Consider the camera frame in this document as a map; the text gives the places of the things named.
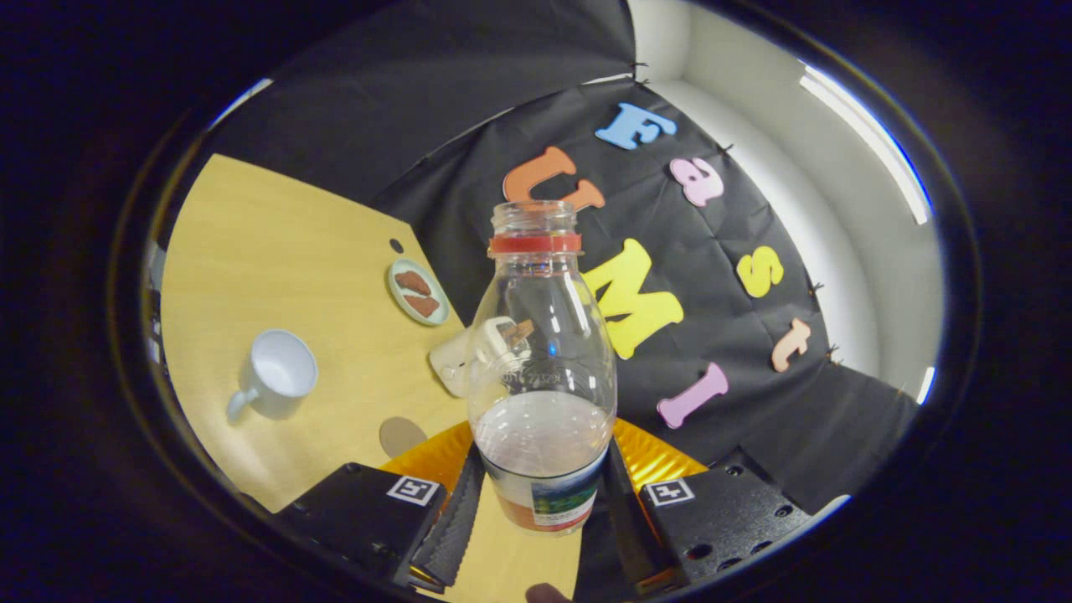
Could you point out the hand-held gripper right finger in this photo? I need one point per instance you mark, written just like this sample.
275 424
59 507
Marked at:
720 519

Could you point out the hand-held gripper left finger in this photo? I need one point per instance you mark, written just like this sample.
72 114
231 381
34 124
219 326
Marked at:
368 519

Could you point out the round brown coaster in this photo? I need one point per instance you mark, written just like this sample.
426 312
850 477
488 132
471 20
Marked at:
400 437

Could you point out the white cup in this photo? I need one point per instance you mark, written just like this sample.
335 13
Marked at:
280 368

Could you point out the clear juice bottle red label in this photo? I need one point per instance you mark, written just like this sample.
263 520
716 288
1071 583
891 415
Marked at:
540 435

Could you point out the white toaster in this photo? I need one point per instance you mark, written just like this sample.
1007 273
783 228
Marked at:
452 364

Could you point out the brown bread slice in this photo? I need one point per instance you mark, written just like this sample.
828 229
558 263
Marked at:
413 282
424 306

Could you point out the pale green plate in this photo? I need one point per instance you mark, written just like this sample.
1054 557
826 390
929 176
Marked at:
398 293

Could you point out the small ceiling light panel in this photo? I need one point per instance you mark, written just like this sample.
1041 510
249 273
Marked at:
926 385

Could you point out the wooden table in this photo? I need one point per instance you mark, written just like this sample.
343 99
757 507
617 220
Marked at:
276 251

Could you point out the large ceiling light panel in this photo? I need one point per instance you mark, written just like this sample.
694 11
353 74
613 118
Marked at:
871 138

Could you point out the black backdrop cloth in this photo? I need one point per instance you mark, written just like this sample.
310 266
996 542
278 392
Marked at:
419 100

